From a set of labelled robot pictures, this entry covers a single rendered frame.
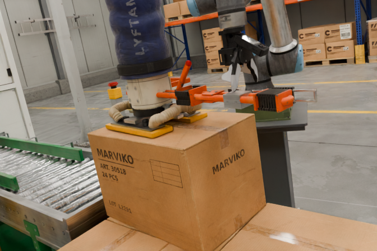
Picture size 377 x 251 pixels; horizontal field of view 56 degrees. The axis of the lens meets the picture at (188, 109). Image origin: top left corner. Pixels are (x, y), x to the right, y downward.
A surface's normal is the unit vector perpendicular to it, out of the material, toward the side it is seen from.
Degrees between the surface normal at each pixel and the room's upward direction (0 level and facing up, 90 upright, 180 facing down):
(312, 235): 0
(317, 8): 90
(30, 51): 90
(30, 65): 90
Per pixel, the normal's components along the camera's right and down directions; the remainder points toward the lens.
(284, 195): -0.30, 0.26
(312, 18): -0.61, 0.28
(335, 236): -0.17, -0.96
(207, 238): 0.71, 0.04
